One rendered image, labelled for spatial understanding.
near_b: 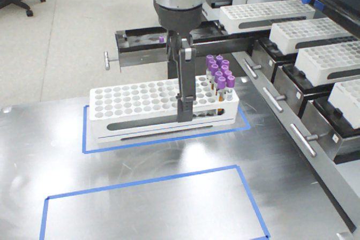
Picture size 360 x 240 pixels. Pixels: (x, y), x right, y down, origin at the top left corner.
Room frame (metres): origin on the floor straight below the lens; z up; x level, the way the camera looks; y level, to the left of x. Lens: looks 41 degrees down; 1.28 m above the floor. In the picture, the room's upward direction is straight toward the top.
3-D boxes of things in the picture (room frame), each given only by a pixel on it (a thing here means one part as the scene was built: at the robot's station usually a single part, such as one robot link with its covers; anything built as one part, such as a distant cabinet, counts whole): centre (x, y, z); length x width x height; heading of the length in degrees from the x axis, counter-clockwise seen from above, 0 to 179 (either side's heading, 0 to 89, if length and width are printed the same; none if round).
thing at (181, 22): (0.50, 0.00, 1.03); 0.08 x 0.07 x 0.09; 11
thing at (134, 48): (0.92, -0.12, 0.78); 0.73 x 0.14 x 0.09; 104
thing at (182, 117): (0.44, -0.01, 0.89); 0.03 x 0.01 x 0.07; 101
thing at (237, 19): (0.96, -0.30, 0.83); 0.30 x 0.10 x 0.06; 104
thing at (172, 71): (0.55, 0.01, 0.89); 0.03 x 0.01 x 0.07; 101
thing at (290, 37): (0.84, -0.44, 0.83); 0.30 x 0.10 x 0.06; 104
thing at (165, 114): (0.49, 0.03, 0.85); 0.30 x 0.10 x 0.06; 101
